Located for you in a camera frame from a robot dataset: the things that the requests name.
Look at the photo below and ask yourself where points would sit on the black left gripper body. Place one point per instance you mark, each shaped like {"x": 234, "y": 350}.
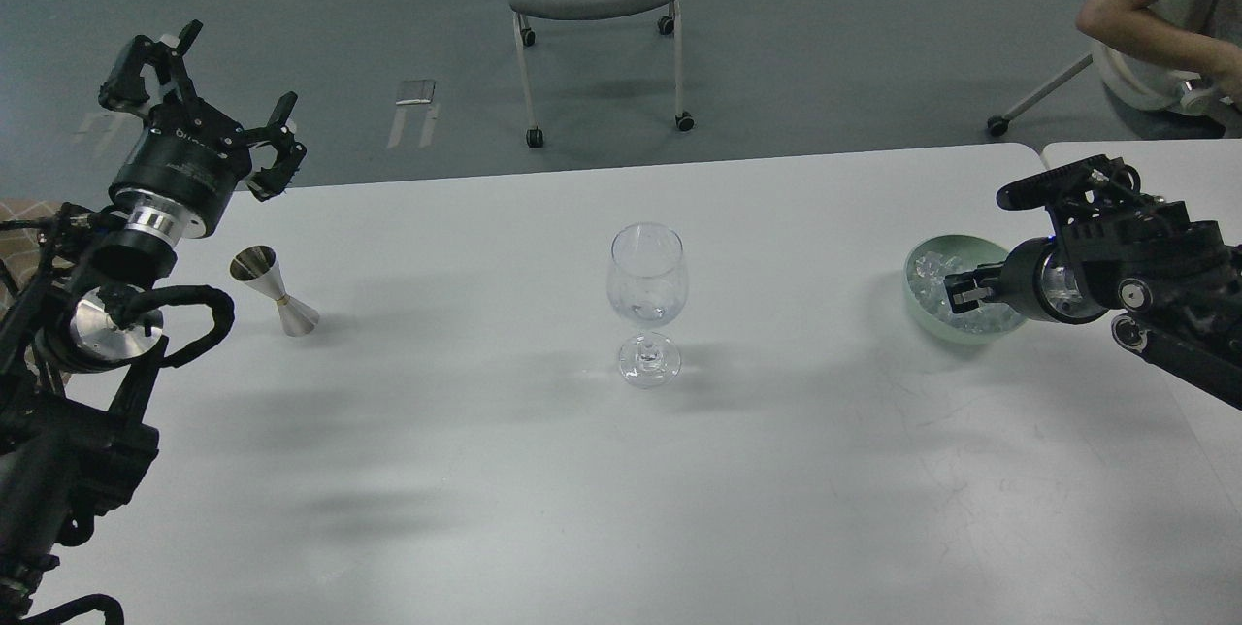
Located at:
{"x": 194, "y": 163}

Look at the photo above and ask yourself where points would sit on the pile of clear ice cubes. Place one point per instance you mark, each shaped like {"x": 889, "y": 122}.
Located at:
{"x": 926, "y": 278}

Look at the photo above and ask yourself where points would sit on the white rolling chair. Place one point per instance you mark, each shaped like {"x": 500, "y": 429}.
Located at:
{"x": 1038, "y": 96}

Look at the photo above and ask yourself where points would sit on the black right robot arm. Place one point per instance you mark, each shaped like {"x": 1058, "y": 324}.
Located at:
{"x": 1171, "y": 283}

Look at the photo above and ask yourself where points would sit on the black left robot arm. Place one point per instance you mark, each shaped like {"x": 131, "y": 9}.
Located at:
{"x": 89, "y": 321}

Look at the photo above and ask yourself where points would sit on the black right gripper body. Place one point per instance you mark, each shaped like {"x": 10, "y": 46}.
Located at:
{"x": 1038, "y": 283}

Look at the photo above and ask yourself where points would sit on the silver floor plate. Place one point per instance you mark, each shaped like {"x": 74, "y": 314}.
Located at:
{"x": 415, "y": 92}

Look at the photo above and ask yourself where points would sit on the beige checkered sofa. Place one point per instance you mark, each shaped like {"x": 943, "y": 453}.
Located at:
{"x": 20, "y": 249}

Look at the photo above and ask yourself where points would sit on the clear wine glass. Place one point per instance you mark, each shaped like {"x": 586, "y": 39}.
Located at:
{"x": 648, "y": 284}

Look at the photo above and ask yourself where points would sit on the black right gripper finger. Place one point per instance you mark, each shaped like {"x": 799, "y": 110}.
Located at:
{"x": 972, "y": 297}
{"x": 984, "y": 280}

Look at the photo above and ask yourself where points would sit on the green bowl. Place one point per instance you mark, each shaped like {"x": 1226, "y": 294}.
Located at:
{"x": 973, "y": 251}

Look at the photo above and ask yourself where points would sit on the silver metal jigger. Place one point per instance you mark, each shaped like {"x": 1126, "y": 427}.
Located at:
{"x": 258, "y": 268}

